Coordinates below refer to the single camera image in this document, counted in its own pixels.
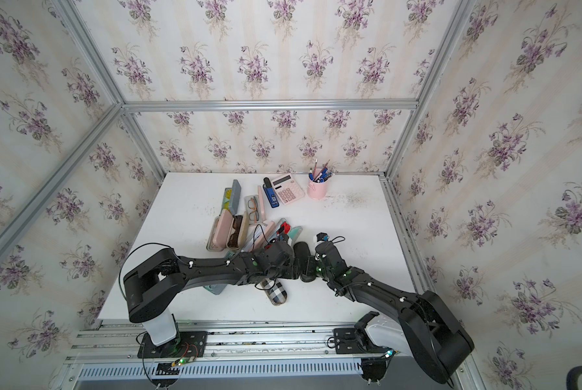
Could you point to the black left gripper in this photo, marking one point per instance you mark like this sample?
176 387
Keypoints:
289 274

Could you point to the black tan glasses case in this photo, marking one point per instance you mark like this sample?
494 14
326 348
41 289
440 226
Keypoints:
307 267

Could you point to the pink case white glasses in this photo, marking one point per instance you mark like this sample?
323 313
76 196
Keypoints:
262 234

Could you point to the plaid glasses case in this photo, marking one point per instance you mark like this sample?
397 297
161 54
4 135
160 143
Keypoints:
274 290

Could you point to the grey glasses case red glasses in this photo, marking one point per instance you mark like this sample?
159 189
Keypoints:
294 234

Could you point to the teal glasses case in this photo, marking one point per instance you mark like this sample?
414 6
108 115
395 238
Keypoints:
217 289

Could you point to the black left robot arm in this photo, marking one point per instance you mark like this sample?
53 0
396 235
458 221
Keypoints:
151 286

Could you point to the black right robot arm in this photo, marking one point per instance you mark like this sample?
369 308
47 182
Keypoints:
438 342

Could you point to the beige glasses case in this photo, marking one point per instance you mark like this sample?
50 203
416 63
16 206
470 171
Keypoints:
243 231

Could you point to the pink grey case back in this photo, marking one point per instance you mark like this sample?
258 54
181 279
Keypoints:
259 194

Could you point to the pink glasses case left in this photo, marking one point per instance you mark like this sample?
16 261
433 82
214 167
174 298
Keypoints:
220 231

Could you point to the grey case yellow lining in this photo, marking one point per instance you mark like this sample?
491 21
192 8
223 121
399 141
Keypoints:
232 197

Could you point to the red sunglasses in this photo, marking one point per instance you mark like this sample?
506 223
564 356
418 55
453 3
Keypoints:
283 229

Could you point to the brown sunglasses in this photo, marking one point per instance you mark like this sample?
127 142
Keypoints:
233 232

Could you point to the pink calculator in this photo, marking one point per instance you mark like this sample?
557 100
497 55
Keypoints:
287 189

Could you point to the blue stapler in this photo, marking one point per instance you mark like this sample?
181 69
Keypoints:
270 193

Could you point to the pink pen cup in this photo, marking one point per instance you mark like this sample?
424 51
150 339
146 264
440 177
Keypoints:
317 190

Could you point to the brown frame glasses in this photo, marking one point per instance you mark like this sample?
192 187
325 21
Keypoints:
252 209

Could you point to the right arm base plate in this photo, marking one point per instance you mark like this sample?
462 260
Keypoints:
352 341

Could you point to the aluminium rail frame front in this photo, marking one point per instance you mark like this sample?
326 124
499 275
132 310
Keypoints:
114 351

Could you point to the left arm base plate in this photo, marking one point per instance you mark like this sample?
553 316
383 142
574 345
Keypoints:
176 344

